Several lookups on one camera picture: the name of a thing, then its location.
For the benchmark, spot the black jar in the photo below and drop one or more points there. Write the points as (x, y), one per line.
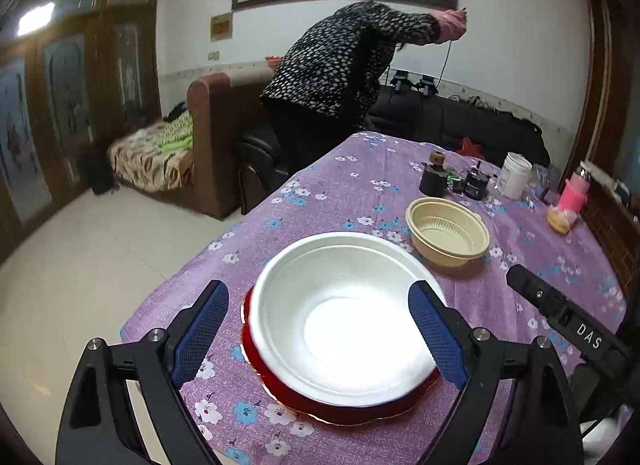
(475, 185)

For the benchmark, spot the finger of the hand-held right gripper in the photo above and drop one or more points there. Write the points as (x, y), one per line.
(565, 312)

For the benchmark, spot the black device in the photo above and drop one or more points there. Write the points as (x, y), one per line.
(401, 81)
(428, 85)

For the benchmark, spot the red cloth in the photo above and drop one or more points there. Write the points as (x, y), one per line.
(472, 147)

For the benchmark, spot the black leather armchair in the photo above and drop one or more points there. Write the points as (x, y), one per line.
(257, 155)

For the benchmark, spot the green cloth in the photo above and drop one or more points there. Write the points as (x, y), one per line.
(177, 132)

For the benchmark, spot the pink bottle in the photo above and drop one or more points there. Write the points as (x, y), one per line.
(572, 195)

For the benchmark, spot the black sofa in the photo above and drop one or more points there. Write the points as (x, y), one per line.
(475, 125)

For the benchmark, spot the white paper bowl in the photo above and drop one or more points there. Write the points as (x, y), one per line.
(345, 325)

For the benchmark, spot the green packet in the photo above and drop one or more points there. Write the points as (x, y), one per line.
(454, 180)

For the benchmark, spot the dark bottle with cork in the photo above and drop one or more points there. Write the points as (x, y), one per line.
(432, 180)

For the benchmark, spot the white plastic jar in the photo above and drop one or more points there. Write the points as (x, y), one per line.
(514, 175)

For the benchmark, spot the small red fluted plate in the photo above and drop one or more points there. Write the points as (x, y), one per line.
(246, 310)

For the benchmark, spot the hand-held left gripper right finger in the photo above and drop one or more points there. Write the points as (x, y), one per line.
(437, 330)

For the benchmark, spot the wall socket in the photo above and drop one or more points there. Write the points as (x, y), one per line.
(214, 56)

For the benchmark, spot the pale yellow soft object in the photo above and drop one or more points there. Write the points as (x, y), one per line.
(559, 221)

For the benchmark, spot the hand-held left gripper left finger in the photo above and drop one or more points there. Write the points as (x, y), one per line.
(200, 330)

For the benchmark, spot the brown sofa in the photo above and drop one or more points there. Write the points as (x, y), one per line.
(220, 145)

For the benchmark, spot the wooden door frame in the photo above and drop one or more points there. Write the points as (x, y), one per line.
(595, 70)

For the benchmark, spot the leopard print blanket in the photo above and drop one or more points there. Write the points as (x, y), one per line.
(145, 160)

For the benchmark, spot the clear glass cup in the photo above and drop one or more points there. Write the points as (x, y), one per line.
(545, 182)

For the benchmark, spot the small wall plaque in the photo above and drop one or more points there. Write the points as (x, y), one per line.
(222, 26)

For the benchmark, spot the black bag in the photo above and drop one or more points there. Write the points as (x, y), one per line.
(99, 170)

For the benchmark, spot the purple floral tablecloth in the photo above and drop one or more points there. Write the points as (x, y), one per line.
(325, 195)

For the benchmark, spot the wooden cabinet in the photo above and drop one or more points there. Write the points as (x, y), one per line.
(615, 225)

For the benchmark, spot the wooden wardrobe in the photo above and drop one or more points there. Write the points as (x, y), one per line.
(65, 95)

